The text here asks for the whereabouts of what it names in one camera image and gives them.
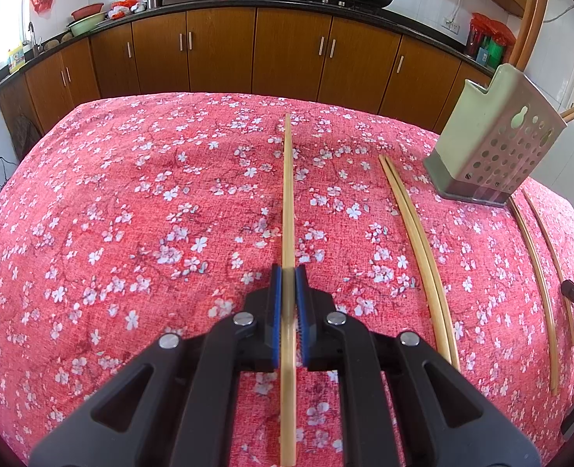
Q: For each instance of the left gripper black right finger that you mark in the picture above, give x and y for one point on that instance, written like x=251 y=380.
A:
x=402 y=403

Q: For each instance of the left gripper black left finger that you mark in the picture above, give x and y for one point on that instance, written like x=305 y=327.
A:
x=173 y=404

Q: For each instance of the wall power socket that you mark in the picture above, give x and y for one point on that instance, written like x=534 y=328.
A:
x=451 y=25

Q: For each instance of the grey perforated utensil holder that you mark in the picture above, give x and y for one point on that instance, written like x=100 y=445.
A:
x=495 y=137

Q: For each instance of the red bowl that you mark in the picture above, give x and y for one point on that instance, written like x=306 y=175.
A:
x=86 y=11

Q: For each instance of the green container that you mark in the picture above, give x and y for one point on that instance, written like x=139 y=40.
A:
x=495 y=50

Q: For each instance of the green basin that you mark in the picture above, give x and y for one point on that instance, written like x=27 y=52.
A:
x=86 y=24

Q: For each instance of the brown lower kitchen cabinets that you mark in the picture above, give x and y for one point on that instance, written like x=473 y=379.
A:
x=260 y=50

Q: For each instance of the black countertop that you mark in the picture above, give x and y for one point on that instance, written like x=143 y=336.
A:
x=384 y=19

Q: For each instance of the red plastic bag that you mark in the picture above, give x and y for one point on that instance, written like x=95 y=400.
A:
x=492 y=28

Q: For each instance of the red white cloth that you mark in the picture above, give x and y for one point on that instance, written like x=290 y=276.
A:
x=122 y=8

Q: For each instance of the red floral tablecloth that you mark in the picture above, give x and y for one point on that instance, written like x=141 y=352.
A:
x=143 y=215

